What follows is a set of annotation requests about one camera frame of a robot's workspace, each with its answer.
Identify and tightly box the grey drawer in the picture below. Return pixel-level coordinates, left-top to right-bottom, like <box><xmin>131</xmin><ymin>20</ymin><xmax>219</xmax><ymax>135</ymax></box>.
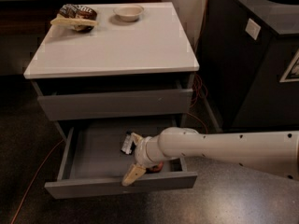
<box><xmin>45</xmin><ymin>116</ymin><xmax>197</xmax><ymax>199</ymax></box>
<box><xmin>37</xmin><ymin>88</ymin><xmax>192</xmax><ymax>120</ymax></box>

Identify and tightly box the grey drawer cabinet white top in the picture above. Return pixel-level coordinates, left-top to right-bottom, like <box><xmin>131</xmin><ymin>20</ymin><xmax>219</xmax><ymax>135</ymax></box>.
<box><xmin>24</xmin><ymin>3</ymin><xmax>199</xmax><ymax>136</ymax></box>

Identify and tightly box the red apple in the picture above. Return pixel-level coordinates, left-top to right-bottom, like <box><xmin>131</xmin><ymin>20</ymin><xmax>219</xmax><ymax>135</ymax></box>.
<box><xmin>147</xmin><ymin>162</ymin><xmax>164</xmax><ymax>174</ymax></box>

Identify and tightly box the orange power cable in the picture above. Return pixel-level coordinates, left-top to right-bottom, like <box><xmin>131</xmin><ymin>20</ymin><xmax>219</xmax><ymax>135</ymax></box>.
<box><xmin>8</xmin><ymin>0</ymin><xmax>219</xmax><ymax>224</ymax></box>

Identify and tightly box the black trash bin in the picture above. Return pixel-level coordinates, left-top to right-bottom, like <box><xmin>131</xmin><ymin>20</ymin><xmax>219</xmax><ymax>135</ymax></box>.
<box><xmin>197</xmin><ymin>0</ymin><xmax>299</xmax><ymax>130</ymax></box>

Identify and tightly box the brown chip bag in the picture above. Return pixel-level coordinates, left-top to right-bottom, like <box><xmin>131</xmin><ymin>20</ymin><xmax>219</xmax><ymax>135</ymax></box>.
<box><xmin>50</xmin><ymin>4</ymin><xmax>98</xmax><ymax>32</ymax></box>

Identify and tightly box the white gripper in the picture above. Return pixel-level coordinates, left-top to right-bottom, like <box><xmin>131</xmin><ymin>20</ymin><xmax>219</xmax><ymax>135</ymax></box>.
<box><xmin>121</xmin><ymin>133</ymin><xmax>170</xmax><ymax>187</ymax></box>

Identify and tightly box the rxbar blueberry bar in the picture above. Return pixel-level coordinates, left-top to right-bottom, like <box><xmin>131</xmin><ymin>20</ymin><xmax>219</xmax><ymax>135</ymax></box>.
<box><xmin>121</xmin><ymin>133</ymin><xmax>134</xmax><ymax>155</ymax></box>

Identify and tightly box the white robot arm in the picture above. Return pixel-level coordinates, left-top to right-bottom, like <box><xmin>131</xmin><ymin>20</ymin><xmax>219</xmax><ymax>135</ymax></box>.
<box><xmin>121</xmin><ymin>127</ymin><xmax>299</xmax><ymax>186</ymax></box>

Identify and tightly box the grey top drawer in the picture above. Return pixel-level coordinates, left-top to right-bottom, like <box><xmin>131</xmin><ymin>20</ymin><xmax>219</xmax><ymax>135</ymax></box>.
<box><xmin>37</xmin><ymin>88</ymin><xmax>192</xmax><ymax>120</ymax></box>

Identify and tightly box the white paper bowl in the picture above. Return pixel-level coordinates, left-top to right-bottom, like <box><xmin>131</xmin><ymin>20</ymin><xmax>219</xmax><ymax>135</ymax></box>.
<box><xmin>114</xmin><ymin>5</ymin><xmax>144</xmax><ymax>22</ymax></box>

